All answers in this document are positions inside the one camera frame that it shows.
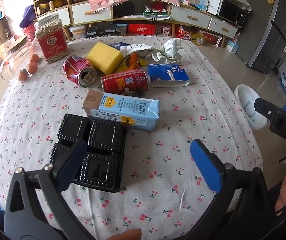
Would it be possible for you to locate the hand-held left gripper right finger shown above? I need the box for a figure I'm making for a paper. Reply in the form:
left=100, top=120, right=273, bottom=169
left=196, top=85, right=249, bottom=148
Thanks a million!
left=190, top=139, right=286, bottom=240

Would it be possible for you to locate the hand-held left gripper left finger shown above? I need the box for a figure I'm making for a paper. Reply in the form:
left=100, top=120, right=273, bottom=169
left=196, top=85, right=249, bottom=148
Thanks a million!
left=4, top=140, right=96, bottom=240

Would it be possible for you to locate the white plastic basin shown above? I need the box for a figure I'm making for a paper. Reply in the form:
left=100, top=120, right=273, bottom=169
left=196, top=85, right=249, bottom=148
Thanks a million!
left=234, top=84, right=268, bottom=130

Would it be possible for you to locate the black plastic tray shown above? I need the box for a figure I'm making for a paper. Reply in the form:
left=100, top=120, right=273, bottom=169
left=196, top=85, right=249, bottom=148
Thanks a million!
left=49, top=113, right=127, bottom=193

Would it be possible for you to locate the dented red can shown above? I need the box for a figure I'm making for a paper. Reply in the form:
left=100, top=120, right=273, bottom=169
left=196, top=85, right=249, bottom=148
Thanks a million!
left=63, top=56, right=97, bottom=88

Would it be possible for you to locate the red drink can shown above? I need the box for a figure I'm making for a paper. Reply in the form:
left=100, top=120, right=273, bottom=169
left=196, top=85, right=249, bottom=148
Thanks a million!
left=100, top=69, right=150, bottom=96

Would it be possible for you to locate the yellow sponge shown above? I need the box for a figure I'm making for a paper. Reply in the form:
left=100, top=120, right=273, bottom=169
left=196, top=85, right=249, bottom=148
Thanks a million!
left=86, top=42, right=125, bottom=75

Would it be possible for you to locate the orange carrot piece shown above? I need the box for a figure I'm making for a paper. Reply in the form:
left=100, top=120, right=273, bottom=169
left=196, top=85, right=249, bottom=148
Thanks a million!
left=129, top=52, right=140, bottom=70

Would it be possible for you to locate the black tripod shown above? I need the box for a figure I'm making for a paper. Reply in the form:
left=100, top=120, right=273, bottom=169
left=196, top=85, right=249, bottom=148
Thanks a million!
left=274, top=47, right=286, bottom=72

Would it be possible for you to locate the cherry printed tablecloth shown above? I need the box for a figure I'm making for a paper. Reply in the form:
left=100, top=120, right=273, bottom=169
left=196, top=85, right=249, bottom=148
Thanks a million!
left=0, top=36, right=263, bottom=240

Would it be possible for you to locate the single blue white box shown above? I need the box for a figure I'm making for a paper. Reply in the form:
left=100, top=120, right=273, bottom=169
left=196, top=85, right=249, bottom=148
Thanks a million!
left=225, top=39, right=240, bottom=53

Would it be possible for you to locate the grey refrigerator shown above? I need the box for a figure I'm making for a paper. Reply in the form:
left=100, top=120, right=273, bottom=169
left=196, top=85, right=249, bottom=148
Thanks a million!
left=237, top=0, right=286, bottom=74

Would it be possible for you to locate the light blue milk carton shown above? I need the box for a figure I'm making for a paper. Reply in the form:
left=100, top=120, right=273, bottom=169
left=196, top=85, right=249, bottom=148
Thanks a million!
left=83, top=89, right=160, bottom=132

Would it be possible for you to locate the red gift box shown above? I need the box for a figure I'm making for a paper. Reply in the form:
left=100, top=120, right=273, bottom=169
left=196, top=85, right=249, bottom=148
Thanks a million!
left=204, top=31, right=222, bottom=47

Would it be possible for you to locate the yellow cardboard box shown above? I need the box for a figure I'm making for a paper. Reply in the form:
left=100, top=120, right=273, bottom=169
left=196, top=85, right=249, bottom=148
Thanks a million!
left=190, top=34, right=206, bottom=46

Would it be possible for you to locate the blue white carton box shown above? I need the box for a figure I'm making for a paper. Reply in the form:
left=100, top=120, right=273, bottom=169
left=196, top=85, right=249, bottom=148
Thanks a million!
left=147, top=64, right=190, bottom=88

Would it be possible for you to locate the black microwave oven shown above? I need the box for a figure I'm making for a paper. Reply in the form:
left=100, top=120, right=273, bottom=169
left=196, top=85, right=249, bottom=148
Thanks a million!
left=218, top=0, right=248, bottom=28

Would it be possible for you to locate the red patterned box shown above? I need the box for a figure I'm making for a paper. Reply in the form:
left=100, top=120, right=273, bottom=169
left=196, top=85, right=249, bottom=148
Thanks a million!
left=175, top=26, right=192, bottom=40

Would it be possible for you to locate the crumpled white paper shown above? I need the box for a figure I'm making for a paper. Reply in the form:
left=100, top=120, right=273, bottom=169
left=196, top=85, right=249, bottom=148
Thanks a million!
left=152, top=39, right=183, bottom=64

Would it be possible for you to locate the wooden tv cabinet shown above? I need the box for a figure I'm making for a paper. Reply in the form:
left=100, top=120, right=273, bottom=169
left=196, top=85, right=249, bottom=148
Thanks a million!
left=69, top=0, right=241, bottom=48

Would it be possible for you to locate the glass jar wooden lid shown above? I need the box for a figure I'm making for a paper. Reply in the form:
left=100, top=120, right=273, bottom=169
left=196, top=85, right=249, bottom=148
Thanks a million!
left=0, top=35, right=46, bottom=82

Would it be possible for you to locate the plastic jar red label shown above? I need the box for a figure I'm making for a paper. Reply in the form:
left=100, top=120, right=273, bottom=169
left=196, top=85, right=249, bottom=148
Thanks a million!
left=34, top=14, right=70, bottom=63

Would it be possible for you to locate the blue silver foil wrapper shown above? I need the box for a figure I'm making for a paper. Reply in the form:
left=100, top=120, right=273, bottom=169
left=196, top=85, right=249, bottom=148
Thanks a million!
left=108, top=42, right=156, bottom=60

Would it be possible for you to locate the brown cardboard box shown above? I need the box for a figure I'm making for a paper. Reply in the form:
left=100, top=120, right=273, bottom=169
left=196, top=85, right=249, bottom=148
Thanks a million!
left=0, top=17, right=15, bottom=60

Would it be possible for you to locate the red flat box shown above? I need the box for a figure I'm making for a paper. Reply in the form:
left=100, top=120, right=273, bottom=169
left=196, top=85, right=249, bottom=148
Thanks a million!
left=128, top=24, right=157, bottom=36

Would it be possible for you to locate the purple cloth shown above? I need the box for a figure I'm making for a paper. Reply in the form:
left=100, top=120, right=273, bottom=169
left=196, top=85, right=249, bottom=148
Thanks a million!
left=19, top=5, right=37, bottom=29

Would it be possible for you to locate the wooden shelf cabinet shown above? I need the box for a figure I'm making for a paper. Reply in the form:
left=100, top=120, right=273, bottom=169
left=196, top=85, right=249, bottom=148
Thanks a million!
left=31, top=0, right=77, bottom=40

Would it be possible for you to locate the pink cloth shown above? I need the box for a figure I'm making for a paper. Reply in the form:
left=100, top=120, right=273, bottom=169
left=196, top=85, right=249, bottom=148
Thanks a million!
left=88, top=0, right=181, bottom=13

